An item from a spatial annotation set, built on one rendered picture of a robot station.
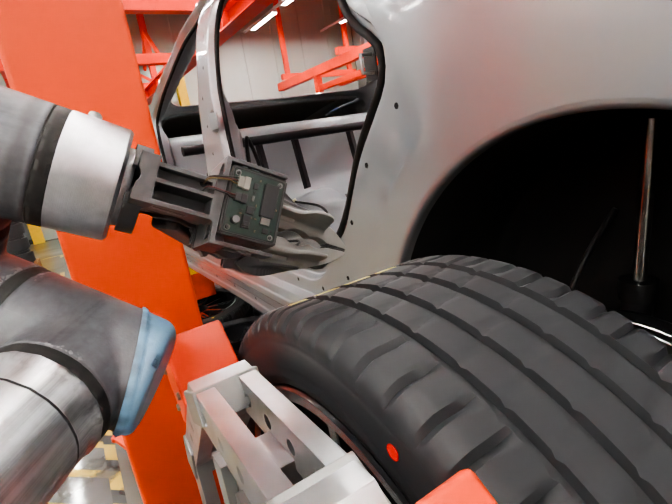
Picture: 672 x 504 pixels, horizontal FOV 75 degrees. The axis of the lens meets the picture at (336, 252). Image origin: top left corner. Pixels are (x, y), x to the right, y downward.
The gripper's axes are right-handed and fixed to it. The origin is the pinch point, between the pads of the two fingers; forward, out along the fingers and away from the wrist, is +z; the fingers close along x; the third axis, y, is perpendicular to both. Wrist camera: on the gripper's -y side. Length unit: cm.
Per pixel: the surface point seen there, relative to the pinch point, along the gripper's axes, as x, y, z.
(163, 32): 705, -1176, -4
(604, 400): -9.9, 23.1, 10.2
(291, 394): -15.2, -1.0, -0.9
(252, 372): -13.5, -1.6, -5.1
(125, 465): -86, -197, 14
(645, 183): 23, 5, 51
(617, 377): -8.3, 22.7, 12.4
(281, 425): -16.3, 7.0, -5.1
